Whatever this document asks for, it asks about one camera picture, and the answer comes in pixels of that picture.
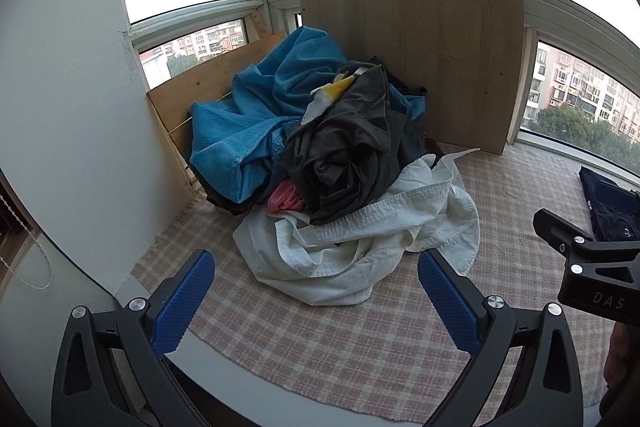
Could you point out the blue striped garment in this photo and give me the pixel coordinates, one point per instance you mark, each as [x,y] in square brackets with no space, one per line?
[314,75]

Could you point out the black trousers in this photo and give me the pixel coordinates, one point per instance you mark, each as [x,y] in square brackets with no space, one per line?
[410,102]

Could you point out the right hand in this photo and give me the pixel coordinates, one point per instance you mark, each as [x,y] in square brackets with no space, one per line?
[622,347]

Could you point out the pink garment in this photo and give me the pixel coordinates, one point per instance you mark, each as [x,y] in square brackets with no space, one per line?
[285,197]

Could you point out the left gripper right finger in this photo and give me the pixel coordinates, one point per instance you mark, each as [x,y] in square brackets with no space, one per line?
[545,388]

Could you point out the small wooden board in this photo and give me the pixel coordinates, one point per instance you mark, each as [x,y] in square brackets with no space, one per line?
[237,129]

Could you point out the dark grey printed t-shirt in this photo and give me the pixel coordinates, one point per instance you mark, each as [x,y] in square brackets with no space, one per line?
[351,154]

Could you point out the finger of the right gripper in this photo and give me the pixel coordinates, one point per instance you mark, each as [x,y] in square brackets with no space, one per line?
[565,239]

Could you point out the navy blue folded garment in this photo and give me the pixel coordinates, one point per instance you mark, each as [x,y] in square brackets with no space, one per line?
[614,211]

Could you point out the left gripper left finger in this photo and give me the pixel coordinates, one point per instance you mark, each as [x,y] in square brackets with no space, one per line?
[112,368]

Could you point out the large wooden board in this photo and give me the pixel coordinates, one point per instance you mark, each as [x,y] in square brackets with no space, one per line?
[466,53]

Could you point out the white shirt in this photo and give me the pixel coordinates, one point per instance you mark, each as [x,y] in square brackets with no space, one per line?
[339,263]

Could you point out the pink plaid tablecloth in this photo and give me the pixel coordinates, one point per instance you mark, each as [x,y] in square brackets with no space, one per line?
[388,361]

